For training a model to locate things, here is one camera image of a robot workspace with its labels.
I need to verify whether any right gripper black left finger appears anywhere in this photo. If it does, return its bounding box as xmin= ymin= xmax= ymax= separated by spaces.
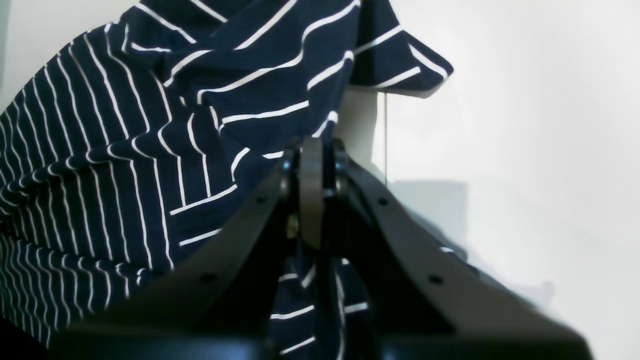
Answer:
xmin=47 ymin=137 xmax=325 ymax=360

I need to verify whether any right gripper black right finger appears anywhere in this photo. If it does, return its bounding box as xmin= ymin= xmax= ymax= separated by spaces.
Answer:
xmin=327 ymin=140 xmax=592 ymax=360

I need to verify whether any navy white striped t-shirt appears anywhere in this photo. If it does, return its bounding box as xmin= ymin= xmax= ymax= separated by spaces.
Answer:
xmin=1 ymin=0 xmax=454 ymax=360

